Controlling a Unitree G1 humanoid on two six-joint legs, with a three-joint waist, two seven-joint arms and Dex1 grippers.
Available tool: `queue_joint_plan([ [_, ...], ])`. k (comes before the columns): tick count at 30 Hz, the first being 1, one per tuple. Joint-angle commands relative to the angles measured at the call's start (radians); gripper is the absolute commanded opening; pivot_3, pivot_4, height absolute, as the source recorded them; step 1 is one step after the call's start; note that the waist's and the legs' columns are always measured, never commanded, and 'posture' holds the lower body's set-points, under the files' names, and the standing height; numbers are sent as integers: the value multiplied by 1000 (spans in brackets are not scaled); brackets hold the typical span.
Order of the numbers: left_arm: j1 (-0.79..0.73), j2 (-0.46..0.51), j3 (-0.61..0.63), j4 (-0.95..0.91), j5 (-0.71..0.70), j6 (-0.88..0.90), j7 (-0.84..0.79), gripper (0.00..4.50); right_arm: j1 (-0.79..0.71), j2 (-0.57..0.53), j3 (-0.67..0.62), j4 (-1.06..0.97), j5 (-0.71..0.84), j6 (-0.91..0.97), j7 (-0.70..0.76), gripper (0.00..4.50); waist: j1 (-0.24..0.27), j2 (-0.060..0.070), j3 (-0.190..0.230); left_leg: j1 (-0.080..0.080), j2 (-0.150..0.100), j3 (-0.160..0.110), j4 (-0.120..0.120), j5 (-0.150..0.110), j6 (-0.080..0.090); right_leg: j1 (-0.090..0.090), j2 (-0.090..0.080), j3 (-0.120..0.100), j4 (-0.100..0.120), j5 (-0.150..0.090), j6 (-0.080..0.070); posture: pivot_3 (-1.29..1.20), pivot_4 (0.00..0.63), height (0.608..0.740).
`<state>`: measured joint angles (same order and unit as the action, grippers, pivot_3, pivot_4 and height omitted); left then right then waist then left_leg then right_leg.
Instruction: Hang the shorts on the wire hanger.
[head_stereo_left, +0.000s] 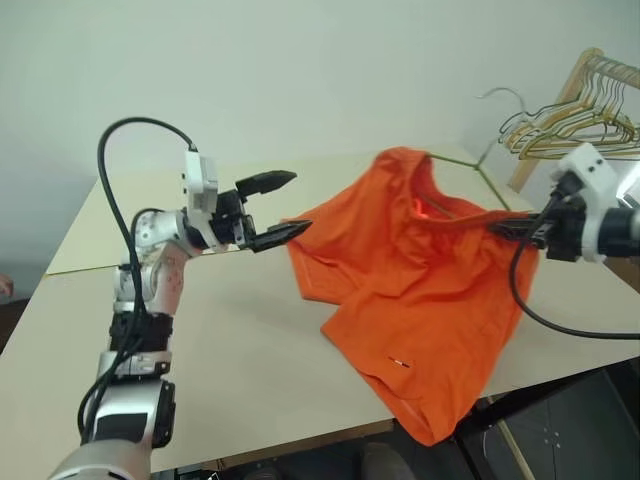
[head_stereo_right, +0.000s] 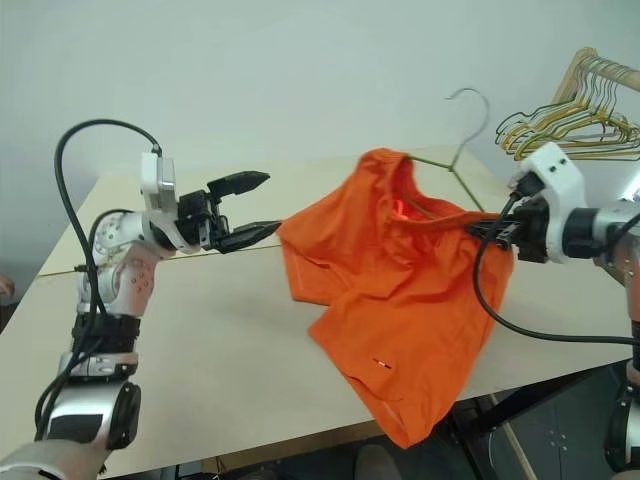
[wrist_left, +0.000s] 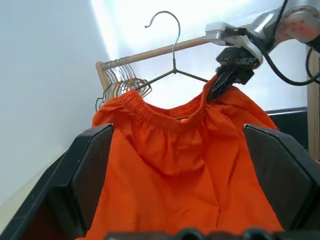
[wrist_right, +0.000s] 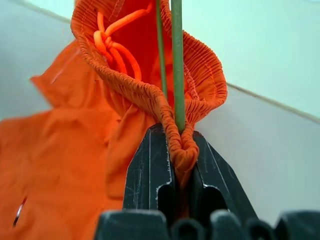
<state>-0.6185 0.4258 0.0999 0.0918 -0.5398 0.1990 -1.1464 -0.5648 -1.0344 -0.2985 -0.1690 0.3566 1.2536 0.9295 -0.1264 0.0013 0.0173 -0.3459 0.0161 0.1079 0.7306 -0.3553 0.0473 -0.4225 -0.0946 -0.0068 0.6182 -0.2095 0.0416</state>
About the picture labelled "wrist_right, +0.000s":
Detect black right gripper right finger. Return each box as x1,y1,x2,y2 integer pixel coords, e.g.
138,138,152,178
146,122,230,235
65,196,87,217
188,129,258,222

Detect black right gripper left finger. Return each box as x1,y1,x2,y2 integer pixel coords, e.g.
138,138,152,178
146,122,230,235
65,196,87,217
122,124,176,222

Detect orange shorts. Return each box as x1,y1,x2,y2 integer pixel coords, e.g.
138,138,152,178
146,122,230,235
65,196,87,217
0,0,228,240

